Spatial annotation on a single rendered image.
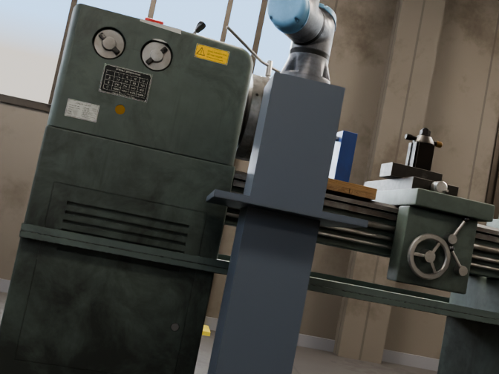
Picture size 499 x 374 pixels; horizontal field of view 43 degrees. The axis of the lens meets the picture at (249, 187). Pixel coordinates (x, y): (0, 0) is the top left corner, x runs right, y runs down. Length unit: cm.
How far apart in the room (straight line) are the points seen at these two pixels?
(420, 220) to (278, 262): 72
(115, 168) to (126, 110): 18
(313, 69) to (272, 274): 58
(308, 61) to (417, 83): 280
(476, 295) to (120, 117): 155
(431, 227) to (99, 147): 114
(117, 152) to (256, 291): 64
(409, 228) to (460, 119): 263
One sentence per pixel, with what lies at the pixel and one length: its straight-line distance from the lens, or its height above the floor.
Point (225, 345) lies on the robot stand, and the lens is 169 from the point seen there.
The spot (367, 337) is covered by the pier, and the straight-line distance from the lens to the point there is 438.
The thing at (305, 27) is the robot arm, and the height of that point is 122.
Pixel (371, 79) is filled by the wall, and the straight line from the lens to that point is 460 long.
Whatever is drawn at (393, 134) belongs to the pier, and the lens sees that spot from 442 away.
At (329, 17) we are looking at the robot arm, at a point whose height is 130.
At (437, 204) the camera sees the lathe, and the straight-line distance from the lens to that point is 223.
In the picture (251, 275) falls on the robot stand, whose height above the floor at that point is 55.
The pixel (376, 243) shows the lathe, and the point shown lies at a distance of 229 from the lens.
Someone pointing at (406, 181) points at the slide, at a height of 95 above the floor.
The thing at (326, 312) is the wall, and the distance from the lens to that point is 444.
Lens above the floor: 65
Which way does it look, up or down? 5 degrees up
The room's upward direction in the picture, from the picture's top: 11 degrees clockwise
